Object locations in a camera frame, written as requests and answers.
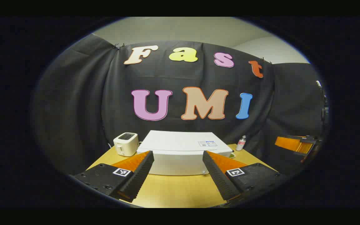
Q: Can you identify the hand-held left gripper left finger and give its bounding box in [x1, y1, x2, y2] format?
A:
[74, 151, 155, 203]

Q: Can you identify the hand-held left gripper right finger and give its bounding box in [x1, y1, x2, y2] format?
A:
[202, 151, 288, 201]

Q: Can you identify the white microwave oven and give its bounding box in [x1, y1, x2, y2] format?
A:
[136, 130, 233, 176]

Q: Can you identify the white toaster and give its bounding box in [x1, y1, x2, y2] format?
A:
[113, 132, 139, 157]

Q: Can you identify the clear bottle pink label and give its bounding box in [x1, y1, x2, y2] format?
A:
[236, 135, 247, 151]

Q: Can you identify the black backdrop cloth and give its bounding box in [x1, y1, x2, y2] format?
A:
[32, 33, 329, 175]

